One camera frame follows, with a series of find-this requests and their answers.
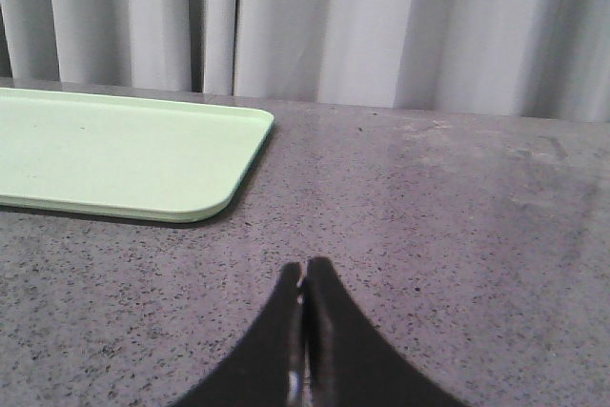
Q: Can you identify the light green plastic tray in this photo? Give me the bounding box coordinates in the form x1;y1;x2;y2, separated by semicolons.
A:
1;88;274;223

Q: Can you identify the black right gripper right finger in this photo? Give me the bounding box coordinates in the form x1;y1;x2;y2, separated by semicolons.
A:
305;257;463;406

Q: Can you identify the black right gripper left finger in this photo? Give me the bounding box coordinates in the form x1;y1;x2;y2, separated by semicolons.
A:
175;263;304;406

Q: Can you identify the white pleated curtain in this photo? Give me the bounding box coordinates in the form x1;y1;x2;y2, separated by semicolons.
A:
1;0;609;121

